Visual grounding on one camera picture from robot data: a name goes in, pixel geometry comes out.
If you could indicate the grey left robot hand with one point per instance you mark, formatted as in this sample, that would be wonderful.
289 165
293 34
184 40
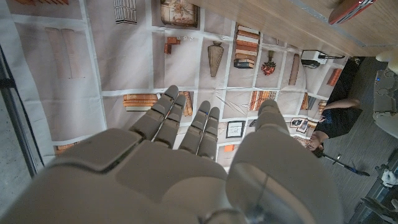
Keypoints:
387 96

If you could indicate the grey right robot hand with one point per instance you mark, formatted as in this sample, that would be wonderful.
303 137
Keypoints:
149 177

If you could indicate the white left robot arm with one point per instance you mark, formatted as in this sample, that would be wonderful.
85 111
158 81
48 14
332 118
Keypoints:
390 127

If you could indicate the person in black clothes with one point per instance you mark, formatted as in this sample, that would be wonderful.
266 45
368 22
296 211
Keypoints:
339 121

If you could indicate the wooden table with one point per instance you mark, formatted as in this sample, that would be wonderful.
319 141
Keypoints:
342 32

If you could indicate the black rod with blue grip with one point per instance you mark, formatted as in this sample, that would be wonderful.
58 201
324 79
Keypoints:
348 167

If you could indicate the white power strip black plugs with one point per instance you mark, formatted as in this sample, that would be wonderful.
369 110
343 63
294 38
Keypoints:
312 58

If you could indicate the printed bookshelf backdrop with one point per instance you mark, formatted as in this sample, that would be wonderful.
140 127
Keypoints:
124 62

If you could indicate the black backdrop stand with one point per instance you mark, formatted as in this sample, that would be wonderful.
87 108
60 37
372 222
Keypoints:
18 124

